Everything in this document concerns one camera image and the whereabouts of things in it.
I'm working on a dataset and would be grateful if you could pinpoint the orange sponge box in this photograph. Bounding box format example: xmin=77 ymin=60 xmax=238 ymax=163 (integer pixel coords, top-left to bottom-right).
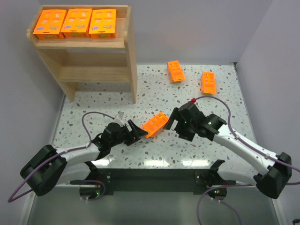
xmin=33 ymin=9 xmax=67 ymax=40
xmin=167 ymin=60 xmax=185 ymax=83
xmin=141 ymin=112 xmax=169 ymax=138
xmin=61 ymin=8 xmax=92 ymax=38
xmin=89 ymin=9 xmax=117 ymax=39
xmin=200 ymin=71 xmax=216 ymax=95

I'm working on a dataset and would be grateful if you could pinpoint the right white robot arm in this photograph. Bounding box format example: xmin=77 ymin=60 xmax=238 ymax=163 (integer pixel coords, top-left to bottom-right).
xmin=164 ymin=101 xmax=292 ymax=199

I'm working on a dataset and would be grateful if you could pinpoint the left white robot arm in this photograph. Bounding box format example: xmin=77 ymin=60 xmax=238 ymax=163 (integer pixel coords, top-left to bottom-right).
xmin=20 ymin=120 xmax=148 ymax=196

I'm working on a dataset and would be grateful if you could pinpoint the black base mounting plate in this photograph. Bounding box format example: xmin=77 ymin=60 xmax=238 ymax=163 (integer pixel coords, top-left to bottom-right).
xmin=70 ymin=169 xmax=236 ymax=195

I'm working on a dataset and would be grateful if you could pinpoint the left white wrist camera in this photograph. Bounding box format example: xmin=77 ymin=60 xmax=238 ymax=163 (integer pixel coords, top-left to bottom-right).
xmin=113 ymin=111 xmax=125 ymax=127

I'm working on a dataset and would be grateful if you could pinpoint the aluminium rail frame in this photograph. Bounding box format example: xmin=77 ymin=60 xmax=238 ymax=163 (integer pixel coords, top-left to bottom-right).
xmin=17 ymin=62 xmax=288 ymax=225

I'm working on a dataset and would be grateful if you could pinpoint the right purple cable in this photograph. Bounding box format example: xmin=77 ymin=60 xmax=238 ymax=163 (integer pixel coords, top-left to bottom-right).
xmin=191 ymin=95 xmax=300 ymax=225

